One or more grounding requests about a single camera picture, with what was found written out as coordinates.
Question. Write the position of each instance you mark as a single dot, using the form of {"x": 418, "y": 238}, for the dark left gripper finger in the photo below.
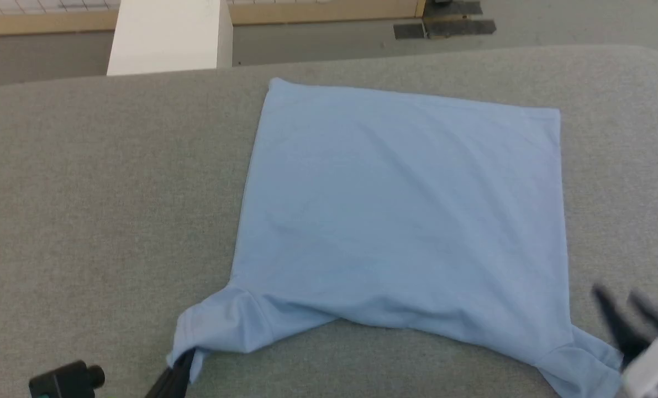
{"x": 160, "y": 387}
{"x": 185, "y": 370}

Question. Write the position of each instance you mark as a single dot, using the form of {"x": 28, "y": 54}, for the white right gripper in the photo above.
{"x": 657, "y": 365}

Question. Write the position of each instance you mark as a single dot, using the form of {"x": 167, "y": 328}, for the light blue and white shirt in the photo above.
{"x": 406, "y": 215}

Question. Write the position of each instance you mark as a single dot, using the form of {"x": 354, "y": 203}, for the white rectangular box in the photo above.
{"x": 168, "y": 36}

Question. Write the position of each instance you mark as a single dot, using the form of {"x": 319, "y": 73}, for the black floor tape patches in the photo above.
{"x": 445, "y": 25}

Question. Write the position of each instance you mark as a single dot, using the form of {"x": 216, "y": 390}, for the lemon print wooden partition screen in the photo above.
{"x": 306, "y": 11}

